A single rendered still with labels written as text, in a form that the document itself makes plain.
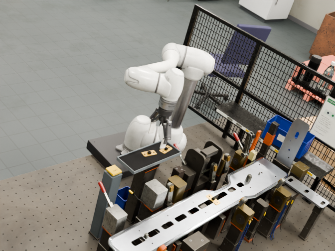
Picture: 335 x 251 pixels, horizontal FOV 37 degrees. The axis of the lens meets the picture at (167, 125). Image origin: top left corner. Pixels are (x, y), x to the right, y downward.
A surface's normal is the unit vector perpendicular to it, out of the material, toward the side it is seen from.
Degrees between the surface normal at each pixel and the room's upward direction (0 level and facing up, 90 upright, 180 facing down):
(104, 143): 2
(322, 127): 90
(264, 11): 90
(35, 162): 0
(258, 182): 0
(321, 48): 90
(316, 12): 90
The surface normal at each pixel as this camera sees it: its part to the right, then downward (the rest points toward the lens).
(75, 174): 0.25, -0.82
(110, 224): -0.68, 0.24
